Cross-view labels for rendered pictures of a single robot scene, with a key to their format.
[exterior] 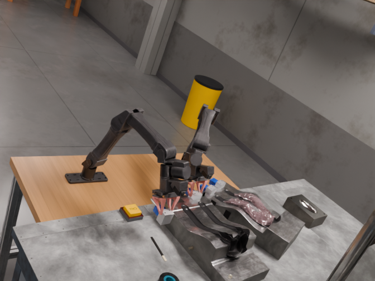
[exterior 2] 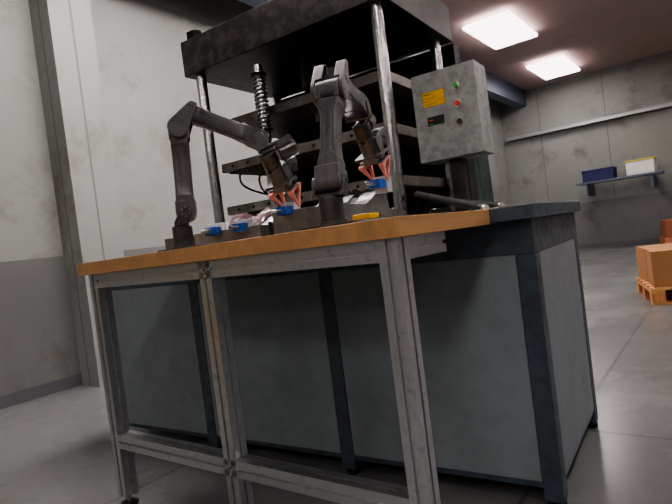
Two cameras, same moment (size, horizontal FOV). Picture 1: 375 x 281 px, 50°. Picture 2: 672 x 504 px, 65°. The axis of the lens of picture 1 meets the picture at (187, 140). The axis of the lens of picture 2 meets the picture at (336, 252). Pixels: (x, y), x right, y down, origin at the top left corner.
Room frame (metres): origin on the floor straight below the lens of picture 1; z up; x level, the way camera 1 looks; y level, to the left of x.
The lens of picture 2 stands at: (1.84, 1.68, 0.77)
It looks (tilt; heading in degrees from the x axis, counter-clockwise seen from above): 1 degrees down; 261
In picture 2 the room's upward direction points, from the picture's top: 7 degrees counter-clockwise
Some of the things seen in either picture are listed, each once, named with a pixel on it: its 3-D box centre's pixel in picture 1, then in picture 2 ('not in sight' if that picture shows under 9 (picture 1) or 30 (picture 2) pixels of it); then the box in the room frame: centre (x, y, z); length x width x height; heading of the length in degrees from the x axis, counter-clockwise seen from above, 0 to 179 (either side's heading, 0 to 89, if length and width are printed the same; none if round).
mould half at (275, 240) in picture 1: (250, 212); (256, 228); (1.83, -0.44, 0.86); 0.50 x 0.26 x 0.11; 65
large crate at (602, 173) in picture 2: not in sight; (599, 174); (-4.52, -7.16, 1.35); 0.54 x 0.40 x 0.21; 134
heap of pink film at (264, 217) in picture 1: (252, 205); (256, 217); (1.82, -0.43, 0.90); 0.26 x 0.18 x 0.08; 65
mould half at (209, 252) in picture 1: (213, 233); (342, 212); (1.51, -0.26, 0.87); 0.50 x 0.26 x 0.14; 48
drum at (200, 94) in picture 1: (200, 103); not in sight; (4.86, 0.02, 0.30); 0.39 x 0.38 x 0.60; 43
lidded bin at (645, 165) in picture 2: not in sight; (641, 166); (-4.99, -6.68, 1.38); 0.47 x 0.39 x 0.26; 134
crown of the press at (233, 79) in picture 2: not in sight; (319, 69); (1.35, -1.31, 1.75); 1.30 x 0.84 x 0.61; 138
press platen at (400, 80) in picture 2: not in sight; (330, 111); (1.31, -1.36, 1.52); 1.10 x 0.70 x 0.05; 138
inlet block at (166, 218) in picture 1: (159, 209); (375, 184); (1.43, 0.00, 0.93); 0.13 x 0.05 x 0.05; 48
